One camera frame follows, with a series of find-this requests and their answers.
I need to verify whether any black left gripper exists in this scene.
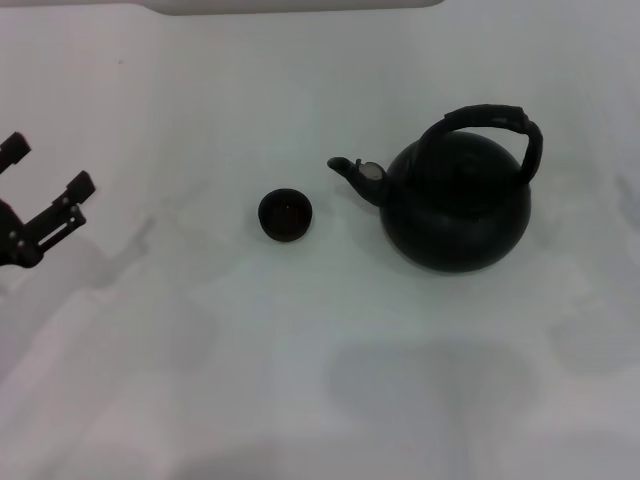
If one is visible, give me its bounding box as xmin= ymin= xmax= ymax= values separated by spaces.
xmin=0 ymin=131 xmax=97 ymax=269

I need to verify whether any black round teapot with handle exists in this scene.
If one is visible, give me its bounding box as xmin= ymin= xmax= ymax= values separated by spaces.
xmin=326 ymin=103 xmax=544 ymax=274

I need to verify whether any small dark round teacup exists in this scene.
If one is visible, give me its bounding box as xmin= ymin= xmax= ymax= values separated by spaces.
xmin=257 ymin=187 xmax=315 ymax=245

